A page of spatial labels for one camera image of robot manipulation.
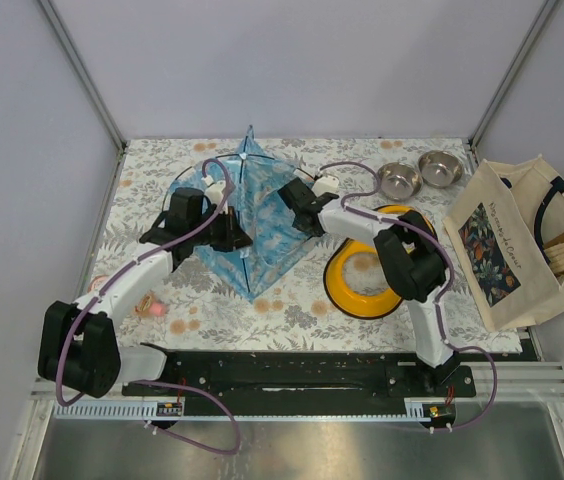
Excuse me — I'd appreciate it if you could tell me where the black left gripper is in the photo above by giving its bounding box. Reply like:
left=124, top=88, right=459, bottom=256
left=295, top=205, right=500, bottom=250
left=190, top=205, right=252, bottom=253

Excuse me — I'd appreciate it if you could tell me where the blue snowman pet tent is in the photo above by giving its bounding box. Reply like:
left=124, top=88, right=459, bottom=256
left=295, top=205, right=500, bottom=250
left=162, top=128, right=315, bottom=301

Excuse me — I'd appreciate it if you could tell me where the steel pet bowl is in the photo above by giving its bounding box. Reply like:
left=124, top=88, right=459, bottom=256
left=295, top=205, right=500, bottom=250
left=417, top=150, right=464, bottom=189
left=377, top=162, right=423, bottom=201

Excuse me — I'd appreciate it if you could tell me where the blue snowman tent mat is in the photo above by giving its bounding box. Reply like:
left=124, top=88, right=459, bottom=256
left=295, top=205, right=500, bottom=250
left=251, top=189, right=316, bottom=270

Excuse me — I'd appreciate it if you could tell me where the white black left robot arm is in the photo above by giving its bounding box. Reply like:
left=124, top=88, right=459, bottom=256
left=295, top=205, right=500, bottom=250
left=37, top=181, right=252, bottom=398

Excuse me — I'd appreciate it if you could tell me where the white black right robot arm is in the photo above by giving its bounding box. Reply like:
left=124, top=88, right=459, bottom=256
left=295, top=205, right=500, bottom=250
left=278, top=178, right=454, bottom=396

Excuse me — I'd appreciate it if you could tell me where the pink pet toy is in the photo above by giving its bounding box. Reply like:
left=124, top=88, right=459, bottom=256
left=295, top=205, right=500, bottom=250
left=89, top=274, right=169, bottom=319

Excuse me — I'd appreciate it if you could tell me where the floral white tablecloth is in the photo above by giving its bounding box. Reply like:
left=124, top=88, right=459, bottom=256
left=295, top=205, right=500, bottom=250
left=64, top=137, right=493, bottom=354

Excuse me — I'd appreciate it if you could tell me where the beige canvas tote bag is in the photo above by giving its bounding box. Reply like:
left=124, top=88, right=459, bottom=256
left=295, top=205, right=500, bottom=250
left=443, top=157, right=564, bottom=332

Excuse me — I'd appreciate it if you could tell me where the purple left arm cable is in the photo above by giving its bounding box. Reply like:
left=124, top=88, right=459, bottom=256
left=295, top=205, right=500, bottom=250
left=55, top=158, right=242, bottom=455

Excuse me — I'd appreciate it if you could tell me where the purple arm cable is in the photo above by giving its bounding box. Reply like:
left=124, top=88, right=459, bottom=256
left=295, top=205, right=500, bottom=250
left=316, top=160, right=498, bottom=436
left=55, top=158, right=242, bottom=455

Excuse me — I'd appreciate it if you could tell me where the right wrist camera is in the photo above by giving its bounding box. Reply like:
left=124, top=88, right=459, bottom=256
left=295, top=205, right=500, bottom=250
left=311, top=174, right=340, bottom=197

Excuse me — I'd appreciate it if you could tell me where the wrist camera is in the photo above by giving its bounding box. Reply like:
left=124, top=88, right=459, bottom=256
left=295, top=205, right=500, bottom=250
left=311, top=174, right=340, bottom=197
left=202, top=175, right=235, bottom=206

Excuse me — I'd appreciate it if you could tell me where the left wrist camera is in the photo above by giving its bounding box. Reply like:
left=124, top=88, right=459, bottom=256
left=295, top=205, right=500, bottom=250
left=202, top=175, right=235, bottom=206

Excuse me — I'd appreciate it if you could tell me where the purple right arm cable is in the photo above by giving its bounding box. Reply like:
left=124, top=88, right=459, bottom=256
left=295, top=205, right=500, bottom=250
left=316, top=160, right=498, bottom=436

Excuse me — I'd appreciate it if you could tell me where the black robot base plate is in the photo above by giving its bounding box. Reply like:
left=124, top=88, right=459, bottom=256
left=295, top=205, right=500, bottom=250
left=122, top=351, right=476, bottom=407

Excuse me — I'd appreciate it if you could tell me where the white slotted cable duct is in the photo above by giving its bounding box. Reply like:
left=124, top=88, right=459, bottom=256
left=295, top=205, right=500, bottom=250
left=53, top=397, right=431, bottom=423

